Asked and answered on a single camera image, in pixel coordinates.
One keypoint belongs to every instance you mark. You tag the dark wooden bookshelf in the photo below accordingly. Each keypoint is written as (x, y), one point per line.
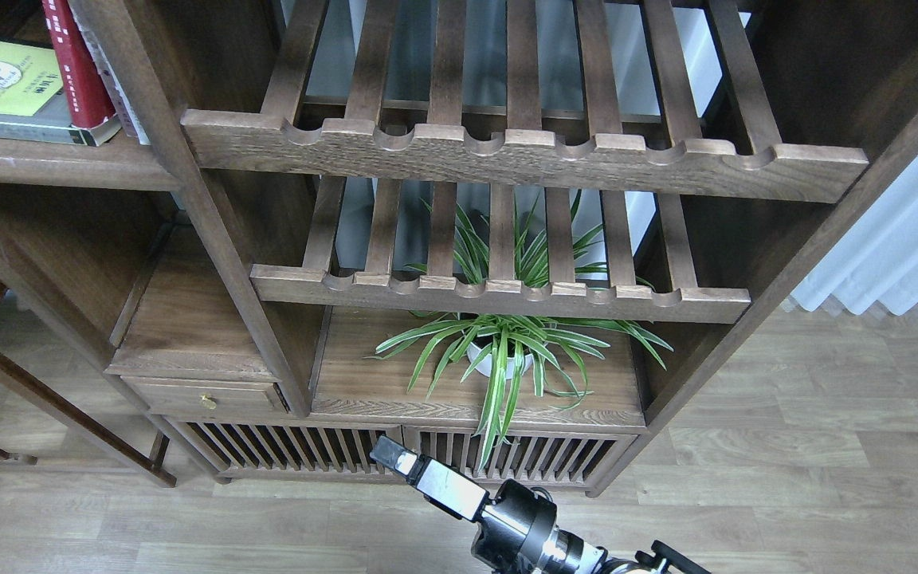
(689, 161)

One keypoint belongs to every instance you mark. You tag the white window curtain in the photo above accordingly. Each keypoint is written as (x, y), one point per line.
(876, 262)

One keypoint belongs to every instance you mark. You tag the green spider plant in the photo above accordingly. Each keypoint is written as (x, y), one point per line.
(509, 349)

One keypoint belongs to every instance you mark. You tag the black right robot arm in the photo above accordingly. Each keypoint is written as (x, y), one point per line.
(576, 556)

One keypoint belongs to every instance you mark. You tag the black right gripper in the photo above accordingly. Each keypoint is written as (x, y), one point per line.
(517, 529)

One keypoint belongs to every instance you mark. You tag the brass drawer knob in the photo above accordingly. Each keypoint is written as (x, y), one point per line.
(208, 401)

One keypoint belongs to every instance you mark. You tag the green and grey book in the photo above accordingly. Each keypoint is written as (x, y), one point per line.
(33, 103)

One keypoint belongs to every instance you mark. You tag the red paperback book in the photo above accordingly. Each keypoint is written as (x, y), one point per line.
(86, 94)

